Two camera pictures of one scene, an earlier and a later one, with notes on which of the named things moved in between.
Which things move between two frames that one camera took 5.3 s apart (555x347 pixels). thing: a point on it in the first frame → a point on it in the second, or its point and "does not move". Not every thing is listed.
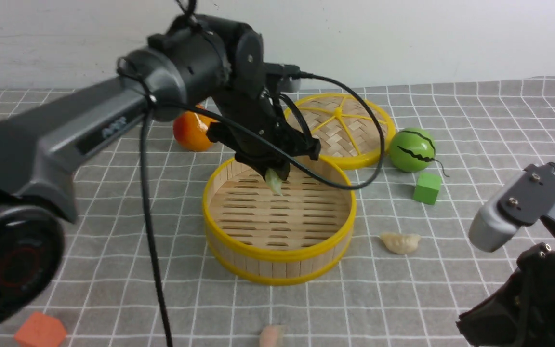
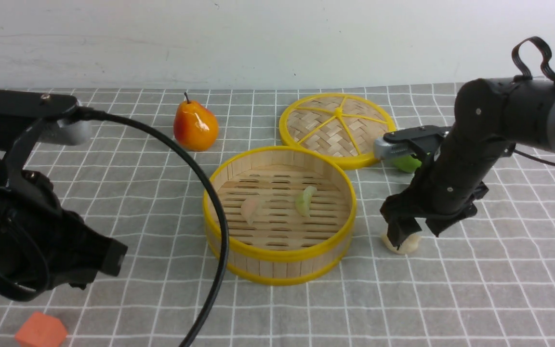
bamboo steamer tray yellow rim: (303, 233) does not move
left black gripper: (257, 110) → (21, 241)
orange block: (41, 329) does not move
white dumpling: (400, 243) does not move
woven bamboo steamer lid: (353, 131) does not move
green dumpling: (274, 180) → (303, 201)
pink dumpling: (271, 336) → (252, 207)
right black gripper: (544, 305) → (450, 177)
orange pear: (190, 130) does not move
